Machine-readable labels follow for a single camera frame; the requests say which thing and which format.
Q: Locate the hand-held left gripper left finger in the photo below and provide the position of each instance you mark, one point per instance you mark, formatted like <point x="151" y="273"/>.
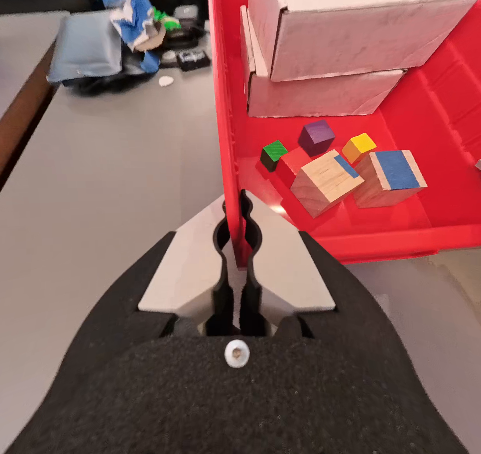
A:
<point x="180" y="273"/>

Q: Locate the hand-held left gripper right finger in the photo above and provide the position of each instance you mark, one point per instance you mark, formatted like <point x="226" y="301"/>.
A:
<point x="293" y="273"/>

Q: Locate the red plastic bin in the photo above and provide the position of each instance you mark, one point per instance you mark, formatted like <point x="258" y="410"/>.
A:
<point x="394" y="232"/>

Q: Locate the white cardboard box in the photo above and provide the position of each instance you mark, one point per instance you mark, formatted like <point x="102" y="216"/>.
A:
<point x="357" y="37"/>
<point x="312" y="97"/>

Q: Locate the grey desk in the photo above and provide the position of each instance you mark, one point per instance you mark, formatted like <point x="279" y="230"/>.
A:
<point x="112" y="198"/>

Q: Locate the blue-striped wooden block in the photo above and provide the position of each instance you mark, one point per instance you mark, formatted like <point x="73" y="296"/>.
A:
<point x="323" y="185"/>
<point x="390" y="179"/>

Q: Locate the red wooden cube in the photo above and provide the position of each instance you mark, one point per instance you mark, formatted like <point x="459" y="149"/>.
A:
<point x="291" y="166"/>

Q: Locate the green wooden cube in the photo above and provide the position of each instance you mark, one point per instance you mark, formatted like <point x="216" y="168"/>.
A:
<point x="276" y="151"/>

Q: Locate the purple wooden cube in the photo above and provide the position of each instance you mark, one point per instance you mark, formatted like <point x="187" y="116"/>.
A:
<point x="317" y="136"/>

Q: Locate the yellow wooden cube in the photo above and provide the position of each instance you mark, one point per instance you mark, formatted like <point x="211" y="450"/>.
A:
<point x="360" y="145"/>

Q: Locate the small white oval piece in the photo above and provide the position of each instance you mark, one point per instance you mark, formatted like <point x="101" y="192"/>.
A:
<point x="166" y="81"/>

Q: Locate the dark cloth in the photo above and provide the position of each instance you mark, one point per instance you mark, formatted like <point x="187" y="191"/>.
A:
<point x="109" y="84"/>

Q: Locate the black device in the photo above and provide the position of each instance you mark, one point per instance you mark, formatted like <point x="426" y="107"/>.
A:
<point x="191" y="44"/>

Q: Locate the grey-blue pouch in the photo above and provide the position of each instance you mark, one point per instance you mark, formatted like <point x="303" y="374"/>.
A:
<point x="86" y="48"/>

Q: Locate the green small item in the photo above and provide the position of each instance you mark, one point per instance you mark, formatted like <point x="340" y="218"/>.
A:
<point x="169" y="21"/>

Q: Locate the blue and white crumpled cloth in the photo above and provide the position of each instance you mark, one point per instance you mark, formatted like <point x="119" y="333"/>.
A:
<point x="135" y="21"/>

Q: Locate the brown-edged grey table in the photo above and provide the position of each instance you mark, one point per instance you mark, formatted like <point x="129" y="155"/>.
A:
<point x="18" y="48"/>

